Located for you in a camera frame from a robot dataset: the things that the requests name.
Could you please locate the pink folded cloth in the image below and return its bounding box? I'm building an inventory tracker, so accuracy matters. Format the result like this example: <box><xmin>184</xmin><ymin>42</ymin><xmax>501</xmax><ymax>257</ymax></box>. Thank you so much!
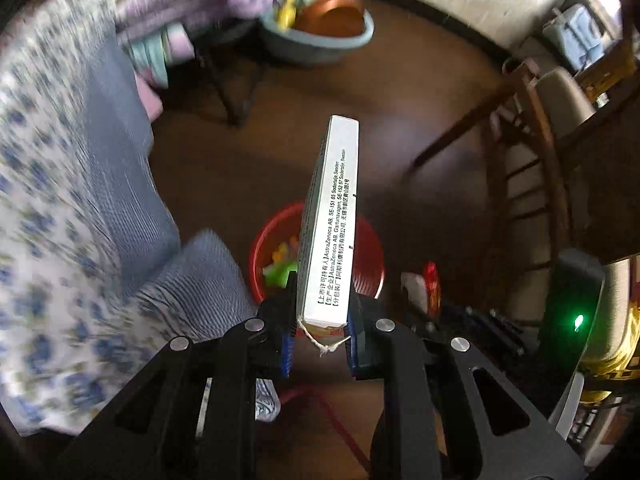
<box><xmin>134</xmin><ymin>72</ymin><xmax>165</xmax><ymax>121</ymax></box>

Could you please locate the yellow plastic item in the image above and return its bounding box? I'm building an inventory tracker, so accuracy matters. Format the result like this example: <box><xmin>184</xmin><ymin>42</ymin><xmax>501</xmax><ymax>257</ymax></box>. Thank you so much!
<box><xmin>274</xmin><ymin>0</ymin><xmax>301</xmax><ymax>28</ymax></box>

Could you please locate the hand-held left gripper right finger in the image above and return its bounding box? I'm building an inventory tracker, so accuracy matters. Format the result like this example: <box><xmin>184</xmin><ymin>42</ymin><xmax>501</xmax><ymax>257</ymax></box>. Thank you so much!
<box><xmin>347</xmin><ymin>290</ymin><xmax>588</xmax><ymax>480</ymax></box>

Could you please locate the blue striped sheet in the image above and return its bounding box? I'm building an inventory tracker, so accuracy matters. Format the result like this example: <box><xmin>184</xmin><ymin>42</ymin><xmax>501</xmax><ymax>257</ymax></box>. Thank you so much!
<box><xmin>95</xmin><ymin>35</ymin><xmax>281</xmax><ymax>423</ymax></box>

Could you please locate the light blue plastic basin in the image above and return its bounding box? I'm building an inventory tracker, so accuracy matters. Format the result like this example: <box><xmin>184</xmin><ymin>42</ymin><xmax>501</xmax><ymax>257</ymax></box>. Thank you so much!
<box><xmin>259</xmin><ymin>0</ymin><xmax>375</xmax><ymax>66</ymax></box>

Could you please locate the white cardboard box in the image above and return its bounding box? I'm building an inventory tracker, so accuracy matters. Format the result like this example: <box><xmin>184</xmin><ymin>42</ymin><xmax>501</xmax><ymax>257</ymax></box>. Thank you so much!
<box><xmin>296</xmin><ymin>115</ymin><xmax>360</xmax><ymax>358</ymax></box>

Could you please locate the wooden chair with cream cushion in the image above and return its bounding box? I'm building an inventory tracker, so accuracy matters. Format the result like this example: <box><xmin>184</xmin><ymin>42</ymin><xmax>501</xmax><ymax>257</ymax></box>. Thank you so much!
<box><xmin>410</xmin><ymin>60</ymin><xmax>640</xmax><ymax>321</ymax></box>

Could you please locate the red and white wrapper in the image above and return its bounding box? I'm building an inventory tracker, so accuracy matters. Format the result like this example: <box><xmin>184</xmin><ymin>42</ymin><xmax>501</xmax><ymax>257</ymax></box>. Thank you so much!
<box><xmin>400</xmin><ymin>261</ymin><xmax>442</xmax><ymax>317</ymax></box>

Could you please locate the blue floral bed sheet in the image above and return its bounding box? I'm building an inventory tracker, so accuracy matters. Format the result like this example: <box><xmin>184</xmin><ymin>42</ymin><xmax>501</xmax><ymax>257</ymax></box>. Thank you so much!
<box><xmin>0</xmin><ymin>0</ymin><xmax>151</xmax><ymax>436</ymax></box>

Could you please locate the teal folded cloth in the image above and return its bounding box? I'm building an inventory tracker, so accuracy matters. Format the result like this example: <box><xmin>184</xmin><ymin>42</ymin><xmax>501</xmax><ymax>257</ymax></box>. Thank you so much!
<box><xmin>122</xmin><ymin>27</ymin><xmax>196</xmax><ymax>86</ymax></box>

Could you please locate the green snack packet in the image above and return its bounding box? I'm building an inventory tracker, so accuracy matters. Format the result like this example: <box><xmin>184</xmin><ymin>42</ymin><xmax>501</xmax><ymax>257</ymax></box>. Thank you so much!
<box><xmin>262</xmin><ymin>255</ymin><xmax>301</xmax><ymax>288</ymax></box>

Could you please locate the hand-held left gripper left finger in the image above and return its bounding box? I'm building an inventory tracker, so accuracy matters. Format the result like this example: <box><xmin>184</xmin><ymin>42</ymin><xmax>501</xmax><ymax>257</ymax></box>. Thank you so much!
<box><xmin>50</xmin><ymin>272</ymin><xmax>297</xmax><ymax>480</ymax></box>

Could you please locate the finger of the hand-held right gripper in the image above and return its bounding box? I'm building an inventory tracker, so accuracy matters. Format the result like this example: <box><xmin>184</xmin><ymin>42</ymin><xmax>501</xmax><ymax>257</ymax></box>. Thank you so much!
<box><xmin>465</xmin><ymin>317</ymin><xmax>540</xmax><ymax>358</ymax></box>
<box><xmin>434</xmin><ymin>300</ymin><xmax>501</xmax><ymax>328</ymax></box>

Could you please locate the red plastic basket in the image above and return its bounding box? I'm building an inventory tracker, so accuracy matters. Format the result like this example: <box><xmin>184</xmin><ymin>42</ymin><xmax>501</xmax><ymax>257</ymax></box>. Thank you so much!
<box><xmin>249</xmin><ymin>201</ymin><xmax>386</xmax><ymax>303</ymax></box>

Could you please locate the light blue cloth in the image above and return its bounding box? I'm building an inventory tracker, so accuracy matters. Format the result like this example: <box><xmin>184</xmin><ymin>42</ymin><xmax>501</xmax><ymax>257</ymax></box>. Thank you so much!
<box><xmin>545</xmin><ymin>2</ymin><xmax>607</xmax><ymax>71</ymax></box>

